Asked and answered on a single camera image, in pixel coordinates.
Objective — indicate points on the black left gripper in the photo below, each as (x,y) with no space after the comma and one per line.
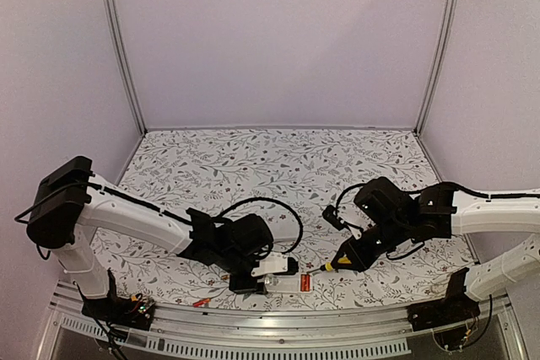
(240,287)

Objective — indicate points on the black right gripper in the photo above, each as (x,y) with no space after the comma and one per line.
(359,261)

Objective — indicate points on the yellow handled screwdriver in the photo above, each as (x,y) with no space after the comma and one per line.
(322,268)

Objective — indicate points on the red gold battery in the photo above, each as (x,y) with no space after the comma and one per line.
(202,303)

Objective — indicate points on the white remote with green logo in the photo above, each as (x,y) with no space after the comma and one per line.
(284,284)

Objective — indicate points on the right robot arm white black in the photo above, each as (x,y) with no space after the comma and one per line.
(442,211)

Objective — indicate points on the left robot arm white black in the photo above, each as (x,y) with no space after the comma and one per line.
(73,197)

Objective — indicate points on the floral patterned table mat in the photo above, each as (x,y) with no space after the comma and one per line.
(286,176)

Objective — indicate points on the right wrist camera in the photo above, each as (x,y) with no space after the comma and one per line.
(329,215)

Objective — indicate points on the front aluminium rail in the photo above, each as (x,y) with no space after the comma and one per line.
(339,319)

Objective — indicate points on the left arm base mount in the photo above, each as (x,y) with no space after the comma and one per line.
(136,314)

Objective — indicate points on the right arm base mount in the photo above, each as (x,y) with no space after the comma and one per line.
(440,312)

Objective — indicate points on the right aluminium frame post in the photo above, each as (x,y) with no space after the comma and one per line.
(441,45)

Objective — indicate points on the aluminium frame post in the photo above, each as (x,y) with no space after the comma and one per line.
(441,45)
(120,51)

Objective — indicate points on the left aluminium frame post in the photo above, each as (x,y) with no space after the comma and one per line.
(120,51)

